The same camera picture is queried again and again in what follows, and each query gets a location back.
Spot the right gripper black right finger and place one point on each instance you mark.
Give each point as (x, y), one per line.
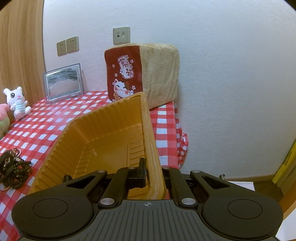
(178, 188)

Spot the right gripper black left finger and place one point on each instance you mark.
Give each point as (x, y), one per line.
(122, 181)

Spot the golden plastic tray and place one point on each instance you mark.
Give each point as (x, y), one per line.
(114, 136)

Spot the red white checkered tablecloth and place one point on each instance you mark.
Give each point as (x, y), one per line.
(35, 135)

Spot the yellow box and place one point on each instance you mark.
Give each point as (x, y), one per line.
(285, 168)

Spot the lucky cat toast cushion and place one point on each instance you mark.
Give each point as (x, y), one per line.
(149, 68)

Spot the silver framed sand picture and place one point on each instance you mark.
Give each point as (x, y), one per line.
(63, 83)

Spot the pink starfish plush toy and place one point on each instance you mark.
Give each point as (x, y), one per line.
(4, 119)

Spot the white bunny plush toy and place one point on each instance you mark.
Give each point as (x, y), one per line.
(17, 103)

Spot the wooden headboard panel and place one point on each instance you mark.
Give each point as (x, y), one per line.
(22, 57)

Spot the right wall data socket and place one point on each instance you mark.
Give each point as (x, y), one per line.
(121, 35)

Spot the left double wall socket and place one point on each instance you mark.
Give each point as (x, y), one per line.
(61, 48)

